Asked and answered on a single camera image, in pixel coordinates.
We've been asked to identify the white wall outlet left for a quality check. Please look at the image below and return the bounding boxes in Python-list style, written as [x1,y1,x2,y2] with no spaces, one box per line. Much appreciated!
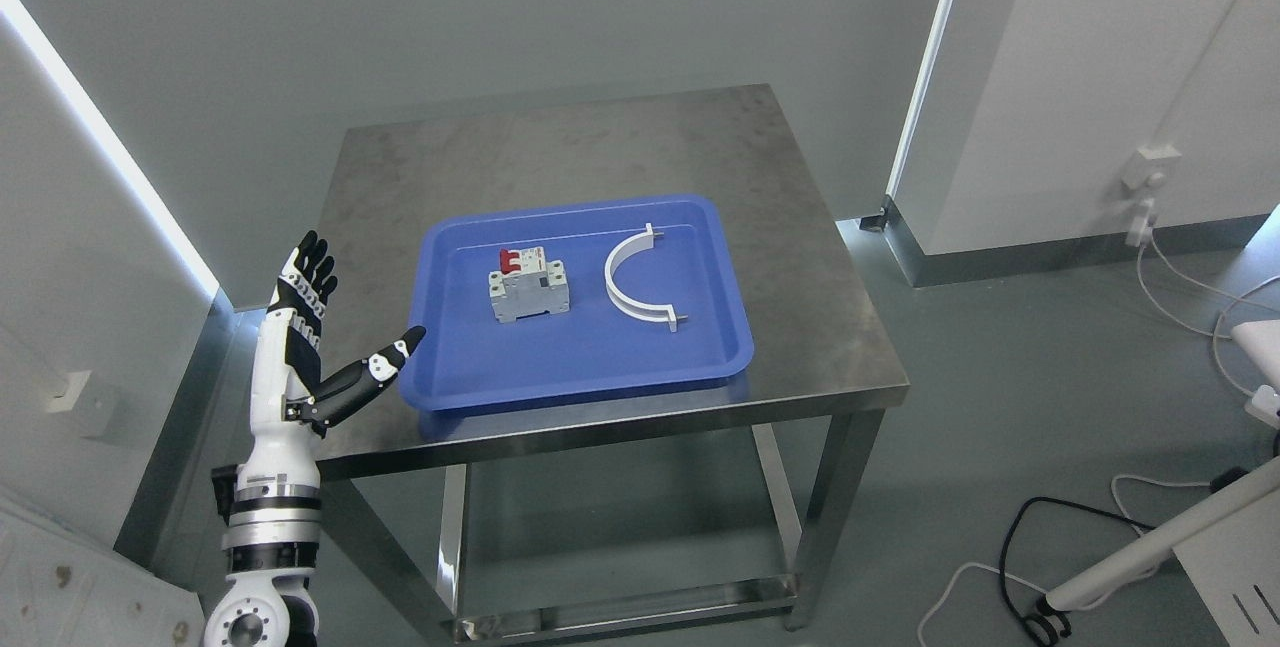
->
[44,370,99,415]

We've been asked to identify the blue plastic tray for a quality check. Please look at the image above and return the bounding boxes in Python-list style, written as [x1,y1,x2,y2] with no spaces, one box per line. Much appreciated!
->
[399,193,754,415]

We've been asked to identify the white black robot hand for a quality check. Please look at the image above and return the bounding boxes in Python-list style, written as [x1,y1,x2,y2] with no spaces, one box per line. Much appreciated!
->
[236,231,426,491]

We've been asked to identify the white curved pipe clamp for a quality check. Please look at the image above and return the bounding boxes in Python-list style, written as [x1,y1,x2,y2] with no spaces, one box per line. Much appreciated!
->
[604,223,691,334]

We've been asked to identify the white wall socket plug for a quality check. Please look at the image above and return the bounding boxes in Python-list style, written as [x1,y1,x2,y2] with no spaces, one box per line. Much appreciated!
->
[1120,143,1181,249]

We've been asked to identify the white stand pole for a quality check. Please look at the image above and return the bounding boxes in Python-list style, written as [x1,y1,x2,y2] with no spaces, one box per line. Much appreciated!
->
[1037,457,1279,615]

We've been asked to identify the black cable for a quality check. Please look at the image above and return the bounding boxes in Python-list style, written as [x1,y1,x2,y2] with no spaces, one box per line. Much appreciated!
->
[998,468,1251,647]

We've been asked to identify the grey red circuit breaker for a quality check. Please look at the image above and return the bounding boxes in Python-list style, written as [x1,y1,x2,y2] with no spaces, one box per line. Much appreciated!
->
[488,246,570,324]

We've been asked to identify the white cable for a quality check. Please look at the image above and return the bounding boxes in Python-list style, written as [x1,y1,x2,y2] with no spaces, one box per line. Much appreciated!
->
[1137,223,1280,398]

